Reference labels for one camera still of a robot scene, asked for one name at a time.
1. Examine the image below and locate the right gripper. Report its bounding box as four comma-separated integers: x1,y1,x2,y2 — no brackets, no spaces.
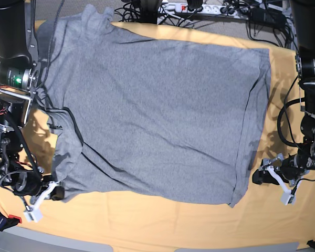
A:
21,181,65,209

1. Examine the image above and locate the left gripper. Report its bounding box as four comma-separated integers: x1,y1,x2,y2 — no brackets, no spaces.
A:
252,153,309,191

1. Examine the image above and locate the grey t-shirt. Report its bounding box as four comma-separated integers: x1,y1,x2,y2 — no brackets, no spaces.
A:
37,5,271,207

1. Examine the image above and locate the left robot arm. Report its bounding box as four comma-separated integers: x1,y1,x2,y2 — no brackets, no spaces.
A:
252,1,315,195

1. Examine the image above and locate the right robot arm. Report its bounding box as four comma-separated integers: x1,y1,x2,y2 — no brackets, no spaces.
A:
0,1,64,213

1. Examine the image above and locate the yellow table cloth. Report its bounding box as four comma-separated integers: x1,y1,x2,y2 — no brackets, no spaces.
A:
0,22,315,251

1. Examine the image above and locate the blue clamp with red tip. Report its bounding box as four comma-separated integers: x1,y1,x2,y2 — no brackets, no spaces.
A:
0,212,22,232

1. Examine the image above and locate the black power adapter brick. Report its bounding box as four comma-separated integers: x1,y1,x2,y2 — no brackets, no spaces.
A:
249,8,286,29

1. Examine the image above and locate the white power strip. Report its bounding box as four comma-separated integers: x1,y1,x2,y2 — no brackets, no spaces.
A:
159,1,248,20

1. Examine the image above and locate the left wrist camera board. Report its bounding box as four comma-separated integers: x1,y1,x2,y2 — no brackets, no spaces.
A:
280,188,296,205

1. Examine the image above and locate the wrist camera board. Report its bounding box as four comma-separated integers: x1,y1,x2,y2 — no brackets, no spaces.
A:
280,188,296,205
23,206,43,223

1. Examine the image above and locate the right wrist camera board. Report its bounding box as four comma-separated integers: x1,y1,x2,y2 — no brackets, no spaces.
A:
23,206,43,223

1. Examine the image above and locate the tangle of black cables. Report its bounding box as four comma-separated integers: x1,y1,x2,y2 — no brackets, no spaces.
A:
114,0,297,50

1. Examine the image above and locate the black central post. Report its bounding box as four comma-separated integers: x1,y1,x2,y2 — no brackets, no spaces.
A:
140,0,162,24

